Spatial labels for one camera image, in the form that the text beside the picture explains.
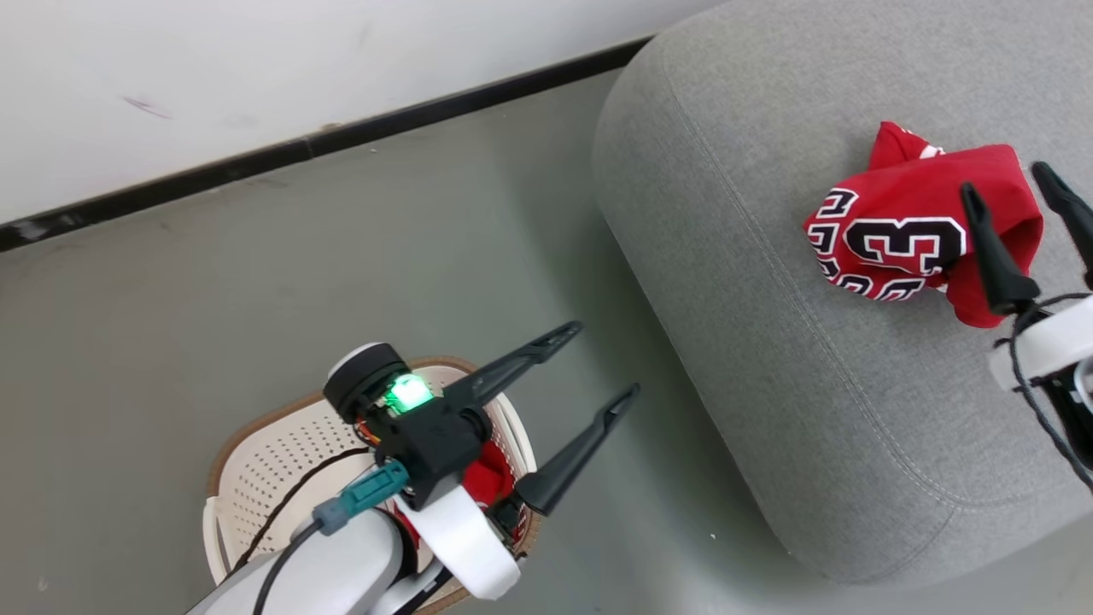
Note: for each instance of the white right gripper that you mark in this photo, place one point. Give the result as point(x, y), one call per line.
point(1050, 350)

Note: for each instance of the red jersey with black numbers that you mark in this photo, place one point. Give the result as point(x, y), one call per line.
point(905, 226)

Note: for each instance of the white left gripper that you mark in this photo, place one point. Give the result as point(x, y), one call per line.
point(465, 538)

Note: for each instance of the black wall baseboard strip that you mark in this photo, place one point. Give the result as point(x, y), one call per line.
point(341, 141)

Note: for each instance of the grey fabric sofa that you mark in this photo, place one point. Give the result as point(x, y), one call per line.
point(768, 299)

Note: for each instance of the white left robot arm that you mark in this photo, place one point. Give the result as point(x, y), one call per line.
point(333, 568)

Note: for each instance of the black cylinder with white cap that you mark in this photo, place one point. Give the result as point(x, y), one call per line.
point(359, 376)

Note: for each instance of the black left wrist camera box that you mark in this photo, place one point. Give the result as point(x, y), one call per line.
point(435, 440)

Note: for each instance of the plain red garment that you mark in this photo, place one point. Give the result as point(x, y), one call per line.
point(488, 478)

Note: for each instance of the cream perforated laundry basket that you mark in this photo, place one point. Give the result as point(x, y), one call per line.
point(273, 470)

